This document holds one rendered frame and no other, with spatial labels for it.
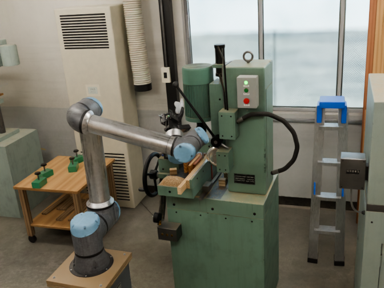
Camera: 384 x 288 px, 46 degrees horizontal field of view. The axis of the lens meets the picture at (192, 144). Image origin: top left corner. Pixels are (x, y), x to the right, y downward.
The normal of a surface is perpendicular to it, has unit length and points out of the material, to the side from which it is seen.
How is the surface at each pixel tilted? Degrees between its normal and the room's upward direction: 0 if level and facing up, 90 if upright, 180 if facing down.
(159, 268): 0
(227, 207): 90
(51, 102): 90
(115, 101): 90
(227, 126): 90
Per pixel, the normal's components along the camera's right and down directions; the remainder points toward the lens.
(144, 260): -0.07, -0.94
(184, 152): -0.20, 0.38
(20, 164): 0.96, 0.04
